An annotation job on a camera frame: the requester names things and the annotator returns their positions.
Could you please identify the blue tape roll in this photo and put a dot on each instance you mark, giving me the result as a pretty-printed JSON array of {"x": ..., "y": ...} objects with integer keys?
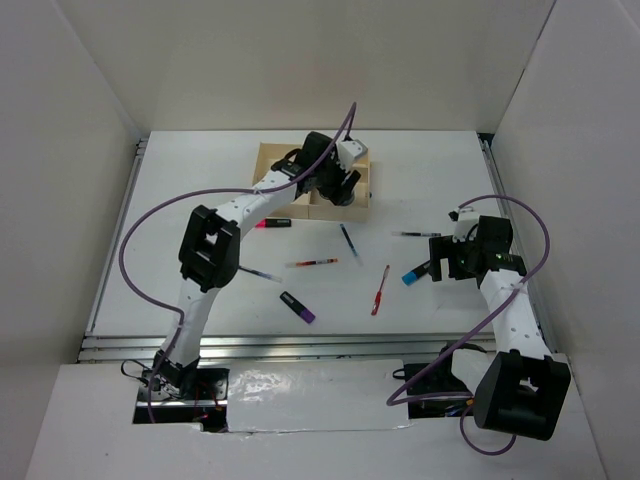
[{"x": 345, "y": 198}]

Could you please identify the aluminium right rail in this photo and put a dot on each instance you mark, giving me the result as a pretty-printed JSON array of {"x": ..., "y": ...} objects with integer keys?
[{"x": 513, "y": 211}]

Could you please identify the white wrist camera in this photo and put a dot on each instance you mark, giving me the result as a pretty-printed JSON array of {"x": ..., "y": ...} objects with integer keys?
[
  {"x": 466, "y": 223},
  {"x": 350, "y": 152}
]

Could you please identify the blue highlighter marker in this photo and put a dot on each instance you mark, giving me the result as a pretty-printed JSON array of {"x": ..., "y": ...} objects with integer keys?
[{"x": 416, "y": 274}]

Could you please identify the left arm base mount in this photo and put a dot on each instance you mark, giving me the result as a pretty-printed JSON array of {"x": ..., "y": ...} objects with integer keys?
[{"x": 203, "y": 402}]

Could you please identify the white foil front panel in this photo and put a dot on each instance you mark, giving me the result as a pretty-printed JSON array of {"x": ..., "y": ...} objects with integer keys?
[{"x": 320, "y": 396}]

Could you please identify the aluminium front rail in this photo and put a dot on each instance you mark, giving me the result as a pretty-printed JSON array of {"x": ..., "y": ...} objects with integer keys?
[{"x": 221, "y": 349}]

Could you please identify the pink highlighter marker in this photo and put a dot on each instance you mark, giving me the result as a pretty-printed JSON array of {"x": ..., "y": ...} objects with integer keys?
[{"x": 274, "y": 223}]

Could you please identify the purple highlighter marker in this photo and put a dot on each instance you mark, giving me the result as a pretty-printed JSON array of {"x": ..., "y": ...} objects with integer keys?
[{"x": 297, "y": 307}]

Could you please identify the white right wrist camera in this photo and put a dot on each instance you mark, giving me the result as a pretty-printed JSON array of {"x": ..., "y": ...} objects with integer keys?
[{"x": 466, "y": 223}]

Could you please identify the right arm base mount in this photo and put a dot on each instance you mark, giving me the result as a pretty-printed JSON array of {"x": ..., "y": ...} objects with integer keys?
[{"x": 443, "y": 379}]

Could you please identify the blue pen clear cap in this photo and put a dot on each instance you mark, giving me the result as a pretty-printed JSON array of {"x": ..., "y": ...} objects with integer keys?
[{"x": 351, "y": 245}]

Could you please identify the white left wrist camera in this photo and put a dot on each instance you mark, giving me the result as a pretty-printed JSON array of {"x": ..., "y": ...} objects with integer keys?
[{"x": 350, "y": 152}]

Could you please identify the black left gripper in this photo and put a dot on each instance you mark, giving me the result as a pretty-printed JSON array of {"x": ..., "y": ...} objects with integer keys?
[{"x": 338, "y": 194}]

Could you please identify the aluminium left rail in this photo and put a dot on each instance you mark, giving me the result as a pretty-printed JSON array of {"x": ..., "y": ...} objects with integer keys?
[{"x": 141, "y": 147}]

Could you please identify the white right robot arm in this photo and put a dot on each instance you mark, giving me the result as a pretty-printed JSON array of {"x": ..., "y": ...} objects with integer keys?
[{"x": 523, "y": 391}]

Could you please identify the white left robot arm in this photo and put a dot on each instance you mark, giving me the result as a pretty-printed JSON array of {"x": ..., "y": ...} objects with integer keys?
[{"x": 209, "y": 255}]

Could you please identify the black gel pen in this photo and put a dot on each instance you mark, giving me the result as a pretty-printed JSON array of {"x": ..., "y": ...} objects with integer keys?
[{"x": 418, "y": 234}]

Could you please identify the aluminium rail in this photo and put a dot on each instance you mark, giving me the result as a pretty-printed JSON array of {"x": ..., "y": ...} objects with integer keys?
[
  {"x": 141, "y": 147},
  {"x": 513, "y": 211},
  {"x": 221, "y": 349}
]

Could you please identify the blue gel pen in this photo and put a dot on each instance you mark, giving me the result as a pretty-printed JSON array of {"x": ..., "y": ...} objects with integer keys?
[{"x": 261, "y": 274}]

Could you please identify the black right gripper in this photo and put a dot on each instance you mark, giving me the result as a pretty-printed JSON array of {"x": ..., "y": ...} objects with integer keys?
[{"x": 444, "y": 247}]

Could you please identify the red ballpoint pen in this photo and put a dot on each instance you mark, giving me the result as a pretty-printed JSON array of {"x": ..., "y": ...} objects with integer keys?
[{"x": 379, "y": 293}]

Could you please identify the red-orange gel pen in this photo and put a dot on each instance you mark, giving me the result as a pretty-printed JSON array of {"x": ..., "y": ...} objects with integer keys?
[{"x": 307, "y": 263}]

